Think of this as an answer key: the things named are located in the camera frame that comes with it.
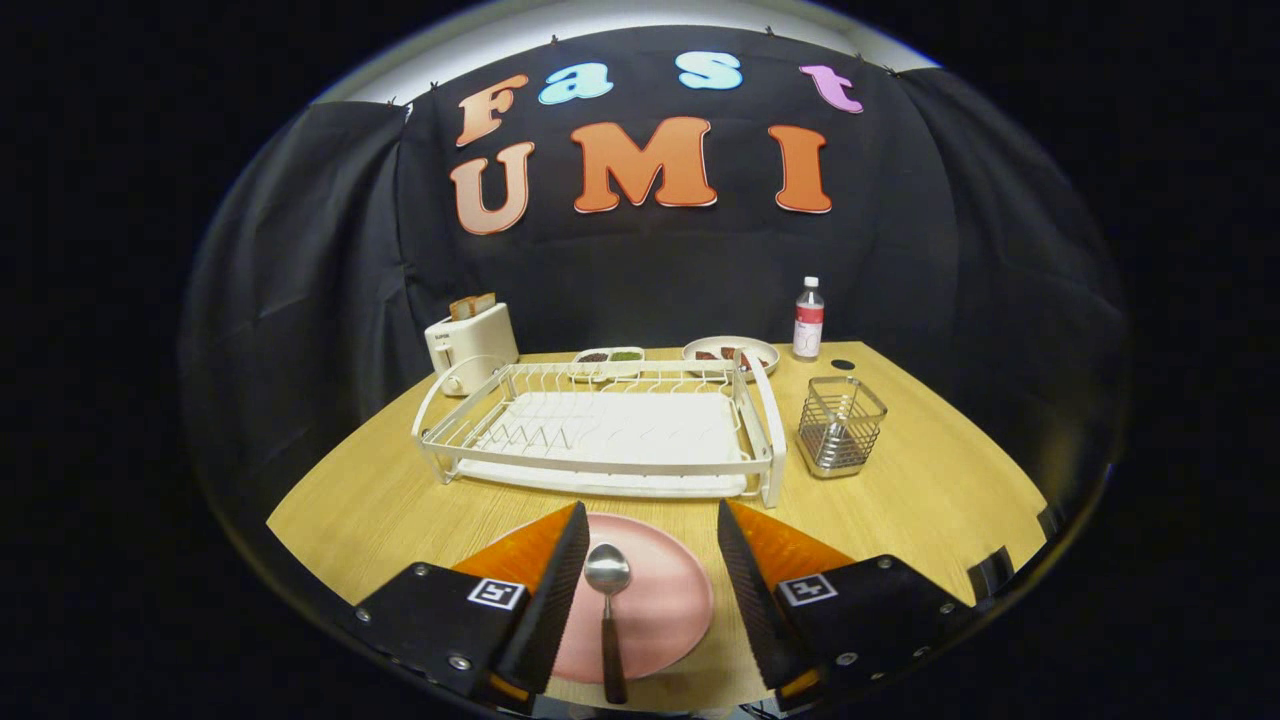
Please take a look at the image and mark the white toaster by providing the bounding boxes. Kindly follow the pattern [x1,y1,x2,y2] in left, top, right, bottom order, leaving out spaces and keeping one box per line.
[424,302,520,397]

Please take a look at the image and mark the white plate with meat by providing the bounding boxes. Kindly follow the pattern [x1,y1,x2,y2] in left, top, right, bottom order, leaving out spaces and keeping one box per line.
[682,335,781,381]

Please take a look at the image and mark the white wire dish rack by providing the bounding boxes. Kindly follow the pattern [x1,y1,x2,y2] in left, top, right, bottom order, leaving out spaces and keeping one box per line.
[411,352,788,509]

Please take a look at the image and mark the metal wire basket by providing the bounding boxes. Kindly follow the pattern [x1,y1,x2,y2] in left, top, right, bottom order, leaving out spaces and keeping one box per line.
[797,375,889,480]

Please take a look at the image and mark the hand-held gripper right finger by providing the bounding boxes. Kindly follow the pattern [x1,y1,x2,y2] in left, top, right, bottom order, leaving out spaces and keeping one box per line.
[716,498,986,706]

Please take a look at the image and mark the metal spoon with dark handle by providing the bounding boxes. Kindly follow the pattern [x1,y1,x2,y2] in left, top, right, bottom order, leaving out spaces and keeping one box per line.
[584,543,633,705]

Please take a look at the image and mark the white divided tray with beans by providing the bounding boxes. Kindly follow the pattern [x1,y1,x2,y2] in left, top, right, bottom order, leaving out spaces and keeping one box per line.
[570,346,646,383]

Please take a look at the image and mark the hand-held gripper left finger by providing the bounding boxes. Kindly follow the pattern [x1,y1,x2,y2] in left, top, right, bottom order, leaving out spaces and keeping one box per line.
[352,500,591,706]

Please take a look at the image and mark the clear bottle with red label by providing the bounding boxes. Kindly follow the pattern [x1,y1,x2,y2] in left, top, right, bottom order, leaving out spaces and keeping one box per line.
[792,276,826,362]

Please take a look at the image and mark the pink plate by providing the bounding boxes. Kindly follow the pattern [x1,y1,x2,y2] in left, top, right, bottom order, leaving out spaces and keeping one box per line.
[500,512,716,684]

